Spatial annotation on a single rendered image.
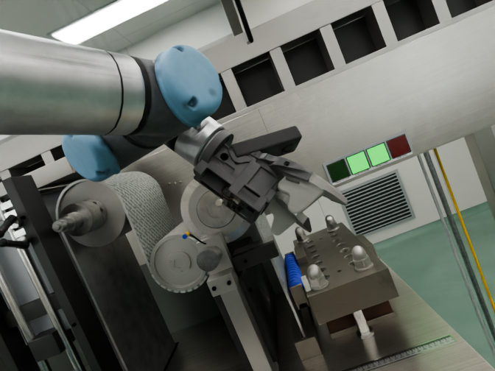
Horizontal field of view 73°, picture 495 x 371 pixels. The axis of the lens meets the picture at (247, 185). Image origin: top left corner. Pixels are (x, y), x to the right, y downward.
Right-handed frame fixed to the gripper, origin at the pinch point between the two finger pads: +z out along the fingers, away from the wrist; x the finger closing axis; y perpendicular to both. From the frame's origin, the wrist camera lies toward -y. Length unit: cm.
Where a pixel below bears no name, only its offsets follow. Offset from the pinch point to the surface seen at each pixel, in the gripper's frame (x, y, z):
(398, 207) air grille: -243, -167, 88
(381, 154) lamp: -34, -41, 8
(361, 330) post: -23.2, 5.4, 20.5
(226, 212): -16.4, 4.2, -14.4
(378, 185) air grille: -237, -170, 60
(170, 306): -68, 25, -16
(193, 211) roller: -19.2, 7.3, -20.0
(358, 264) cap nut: -17.6, -3.4, 12.2
